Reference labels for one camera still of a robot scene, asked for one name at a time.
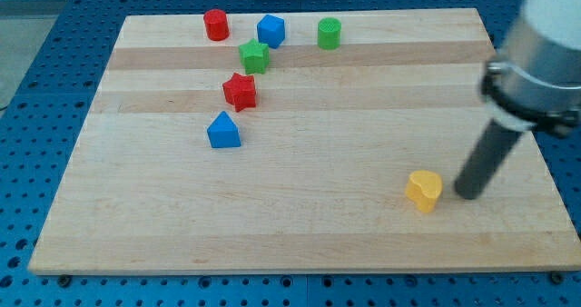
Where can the red star block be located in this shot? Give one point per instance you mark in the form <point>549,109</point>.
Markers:
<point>240,91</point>

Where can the light wooden board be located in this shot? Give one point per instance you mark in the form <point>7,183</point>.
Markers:
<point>318,183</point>

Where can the yellow heart block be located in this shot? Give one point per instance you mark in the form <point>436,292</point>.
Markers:
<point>424,188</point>

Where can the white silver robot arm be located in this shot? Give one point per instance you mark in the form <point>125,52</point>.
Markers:
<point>533,83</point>

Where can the green cylinder block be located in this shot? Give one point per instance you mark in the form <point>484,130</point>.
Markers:
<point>329,30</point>

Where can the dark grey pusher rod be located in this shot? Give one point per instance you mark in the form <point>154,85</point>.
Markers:
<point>491,149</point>

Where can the blue triangle block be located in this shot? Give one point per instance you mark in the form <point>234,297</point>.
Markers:
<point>223,132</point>

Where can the green star block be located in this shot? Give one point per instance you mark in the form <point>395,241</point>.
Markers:
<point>254,57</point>

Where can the blue cube block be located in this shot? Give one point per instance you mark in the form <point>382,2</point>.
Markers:
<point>271,31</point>

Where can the red cylinder block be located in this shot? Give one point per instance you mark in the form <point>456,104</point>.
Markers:
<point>216,24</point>

